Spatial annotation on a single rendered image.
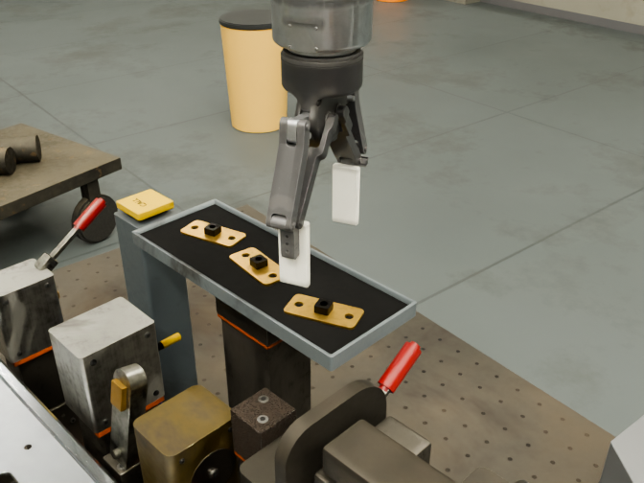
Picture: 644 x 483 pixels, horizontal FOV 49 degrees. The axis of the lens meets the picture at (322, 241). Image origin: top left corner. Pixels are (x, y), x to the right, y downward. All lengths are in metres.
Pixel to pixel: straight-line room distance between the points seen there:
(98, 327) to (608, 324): 2.31
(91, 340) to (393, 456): 0.42
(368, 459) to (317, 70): 0.33
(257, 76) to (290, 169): 3.74
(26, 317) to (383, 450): 0.67
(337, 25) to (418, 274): 2.47
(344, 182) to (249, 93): 3.64
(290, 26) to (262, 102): 3.80
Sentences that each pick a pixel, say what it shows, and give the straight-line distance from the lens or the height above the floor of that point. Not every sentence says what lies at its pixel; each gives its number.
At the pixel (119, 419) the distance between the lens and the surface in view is 0.86.
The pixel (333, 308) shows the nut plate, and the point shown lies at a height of 1.16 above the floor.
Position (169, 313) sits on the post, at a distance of 1.12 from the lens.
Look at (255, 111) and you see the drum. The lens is 4.44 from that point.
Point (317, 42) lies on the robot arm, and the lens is 0.62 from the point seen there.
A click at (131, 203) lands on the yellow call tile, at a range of 1.05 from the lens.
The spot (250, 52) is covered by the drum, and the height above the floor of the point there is 0.51.
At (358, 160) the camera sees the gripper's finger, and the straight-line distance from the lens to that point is 0.77.
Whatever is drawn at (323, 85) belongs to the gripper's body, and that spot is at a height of 1.43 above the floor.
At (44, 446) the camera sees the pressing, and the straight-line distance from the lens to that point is 0.92.
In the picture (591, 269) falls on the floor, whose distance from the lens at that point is 3.26.
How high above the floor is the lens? 1.62
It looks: 30 degrees down
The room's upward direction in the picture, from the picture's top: straight up
